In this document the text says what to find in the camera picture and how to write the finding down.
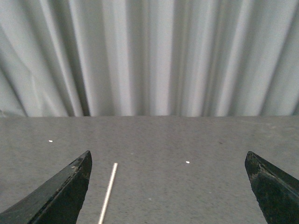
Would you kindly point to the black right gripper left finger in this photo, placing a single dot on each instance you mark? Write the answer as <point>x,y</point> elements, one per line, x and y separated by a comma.
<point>57,201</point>

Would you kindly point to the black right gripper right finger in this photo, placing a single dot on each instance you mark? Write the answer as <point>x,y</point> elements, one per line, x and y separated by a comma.
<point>276,192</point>

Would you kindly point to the speckled white chopstick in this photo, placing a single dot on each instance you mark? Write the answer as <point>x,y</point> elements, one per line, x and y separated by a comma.
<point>108,193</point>

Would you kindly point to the pale grey curtain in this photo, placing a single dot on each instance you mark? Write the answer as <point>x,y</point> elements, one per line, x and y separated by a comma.
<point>190,58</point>

